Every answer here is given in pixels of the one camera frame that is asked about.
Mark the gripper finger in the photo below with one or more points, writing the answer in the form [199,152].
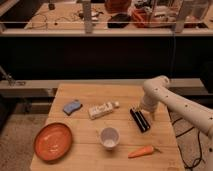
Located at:
[153,116]

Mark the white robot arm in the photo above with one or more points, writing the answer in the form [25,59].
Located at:
[157,90]

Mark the orange carrot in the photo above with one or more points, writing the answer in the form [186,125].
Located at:
[146,150]

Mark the white glue bottle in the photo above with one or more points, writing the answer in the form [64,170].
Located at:
[102,110]

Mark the blue sponge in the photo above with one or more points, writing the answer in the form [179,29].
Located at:
[72,106]

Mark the orange bin on bench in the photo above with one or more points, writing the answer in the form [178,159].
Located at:
[142,18]

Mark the black bowl on bench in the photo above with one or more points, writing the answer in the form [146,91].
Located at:
[119,20]

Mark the orange plate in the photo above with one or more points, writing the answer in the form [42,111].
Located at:
[53,142]

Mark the metal frame post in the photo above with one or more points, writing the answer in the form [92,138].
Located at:
[86,5]

